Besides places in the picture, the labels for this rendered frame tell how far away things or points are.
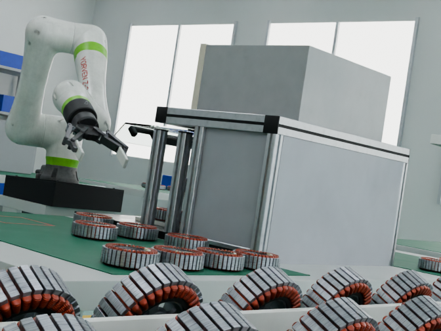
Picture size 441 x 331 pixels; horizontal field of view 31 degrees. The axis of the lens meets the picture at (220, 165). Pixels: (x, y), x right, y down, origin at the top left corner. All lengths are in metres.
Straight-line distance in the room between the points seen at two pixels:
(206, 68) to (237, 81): 0.13
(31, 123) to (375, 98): 1.31
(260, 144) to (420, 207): 5.35
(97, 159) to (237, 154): 8.15
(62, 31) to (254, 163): 1.09
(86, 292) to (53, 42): 1.65
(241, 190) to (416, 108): 5.48
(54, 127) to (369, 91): 1.27
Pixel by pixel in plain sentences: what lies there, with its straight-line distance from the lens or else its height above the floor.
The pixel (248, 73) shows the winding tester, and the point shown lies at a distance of 2.22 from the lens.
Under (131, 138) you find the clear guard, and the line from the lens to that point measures 2.54.
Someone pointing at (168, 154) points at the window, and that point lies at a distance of 9.25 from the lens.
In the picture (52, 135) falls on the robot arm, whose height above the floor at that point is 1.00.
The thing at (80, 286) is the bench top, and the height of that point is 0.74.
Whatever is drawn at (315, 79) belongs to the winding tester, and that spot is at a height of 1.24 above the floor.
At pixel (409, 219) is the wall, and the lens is 7.35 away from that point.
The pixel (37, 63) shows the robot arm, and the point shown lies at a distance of 2.91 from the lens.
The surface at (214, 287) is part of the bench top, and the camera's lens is 1.55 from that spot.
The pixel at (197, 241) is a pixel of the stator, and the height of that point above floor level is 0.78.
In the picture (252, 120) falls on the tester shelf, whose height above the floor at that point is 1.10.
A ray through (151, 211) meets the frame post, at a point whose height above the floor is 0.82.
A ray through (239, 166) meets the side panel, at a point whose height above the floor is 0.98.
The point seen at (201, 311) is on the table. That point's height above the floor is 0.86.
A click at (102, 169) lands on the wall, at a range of 10.09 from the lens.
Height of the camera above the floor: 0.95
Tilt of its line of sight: 1 degrees up
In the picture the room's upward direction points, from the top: 9 degrees clockwise
